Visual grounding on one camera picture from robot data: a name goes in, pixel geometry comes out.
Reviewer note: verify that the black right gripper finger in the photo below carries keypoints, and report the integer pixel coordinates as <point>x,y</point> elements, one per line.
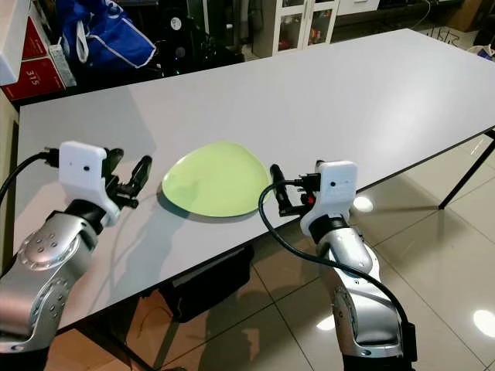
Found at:
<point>279,189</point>

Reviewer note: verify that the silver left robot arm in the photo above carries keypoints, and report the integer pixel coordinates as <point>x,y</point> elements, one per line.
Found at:
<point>46,270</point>

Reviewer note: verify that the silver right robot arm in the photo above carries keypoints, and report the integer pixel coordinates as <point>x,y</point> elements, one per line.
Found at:
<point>363,301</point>

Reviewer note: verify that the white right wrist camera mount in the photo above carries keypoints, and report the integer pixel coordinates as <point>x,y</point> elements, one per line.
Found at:
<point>334,189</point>

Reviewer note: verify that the blue bag with white trim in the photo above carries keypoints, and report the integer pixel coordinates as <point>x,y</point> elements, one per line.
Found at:
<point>108,35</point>

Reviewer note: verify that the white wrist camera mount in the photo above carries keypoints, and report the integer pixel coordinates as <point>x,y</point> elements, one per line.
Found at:
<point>334,189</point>
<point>83,170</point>

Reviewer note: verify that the red cardboard box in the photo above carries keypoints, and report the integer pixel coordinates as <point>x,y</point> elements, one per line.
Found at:
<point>35,73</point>

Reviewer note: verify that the light green plate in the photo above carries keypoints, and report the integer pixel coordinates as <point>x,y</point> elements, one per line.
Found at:
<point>215,181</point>

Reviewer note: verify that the black table leg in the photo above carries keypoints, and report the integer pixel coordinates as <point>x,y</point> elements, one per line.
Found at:
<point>120,344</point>
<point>468,168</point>

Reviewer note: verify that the white glass door cabinet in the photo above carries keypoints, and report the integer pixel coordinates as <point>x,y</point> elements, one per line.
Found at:
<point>305,27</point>

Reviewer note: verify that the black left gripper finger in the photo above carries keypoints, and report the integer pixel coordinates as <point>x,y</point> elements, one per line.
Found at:
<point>114,161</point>
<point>143,174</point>

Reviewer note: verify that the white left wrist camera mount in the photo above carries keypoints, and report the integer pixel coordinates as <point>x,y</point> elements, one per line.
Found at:
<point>83,170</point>

